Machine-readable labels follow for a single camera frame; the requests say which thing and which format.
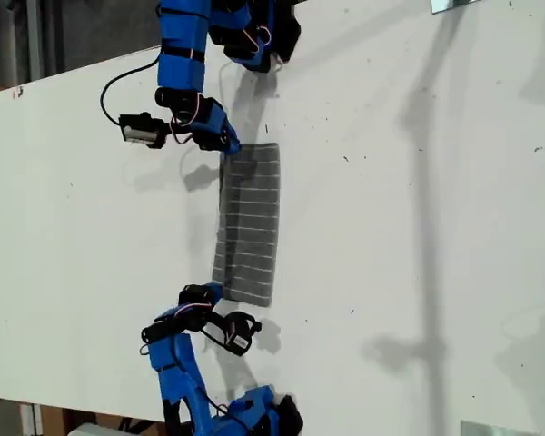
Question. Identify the white plastic container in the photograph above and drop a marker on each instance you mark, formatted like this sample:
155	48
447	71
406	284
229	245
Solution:
95	430

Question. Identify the grey metal upright beam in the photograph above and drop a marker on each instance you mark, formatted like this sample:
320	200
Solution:
34	41

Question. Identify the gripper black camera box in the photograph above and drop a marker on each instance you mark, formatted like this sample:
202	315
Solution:
141	131
236	338

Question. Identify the grey white-striped square towel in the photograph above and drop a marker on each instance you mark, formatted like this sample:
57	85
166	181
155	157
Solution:
252	227

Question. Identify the camera black stalk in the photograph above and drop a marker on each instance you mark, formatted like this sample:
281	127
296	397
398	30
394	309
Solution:
209	335
178	123

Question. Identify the white table leg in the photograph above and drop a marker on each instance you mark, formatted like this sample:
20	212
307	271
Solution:
29	420

